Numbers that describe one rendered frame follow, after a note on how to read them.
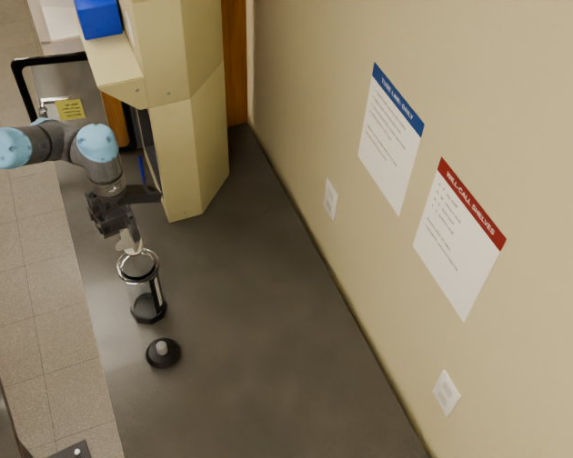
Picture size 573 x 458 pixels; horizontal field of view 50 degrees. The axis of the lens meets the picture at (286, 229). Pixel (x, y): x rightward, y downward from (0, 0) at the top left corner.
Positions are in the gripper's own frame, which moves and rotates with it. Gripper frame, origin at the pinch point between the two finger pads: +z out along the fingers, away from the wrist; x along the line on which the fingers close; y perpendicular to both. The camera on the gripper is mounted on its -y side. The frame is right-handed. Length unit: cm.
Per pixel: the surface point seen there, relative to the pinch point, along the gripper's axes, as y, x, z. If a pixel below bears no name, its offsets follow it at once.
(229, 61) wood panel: -63, -52, 4
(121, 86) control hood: -14.9, -26.4, -22.7
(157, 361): 6.4, 17.3, 29.5
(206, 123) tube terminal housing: -37.4, -25.8, -0.5
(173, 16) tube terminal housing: -29, -23, -39
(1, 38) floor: -40, -302, 126
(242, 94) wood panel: -67, -51, 19
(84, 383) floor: 22, -43, 127
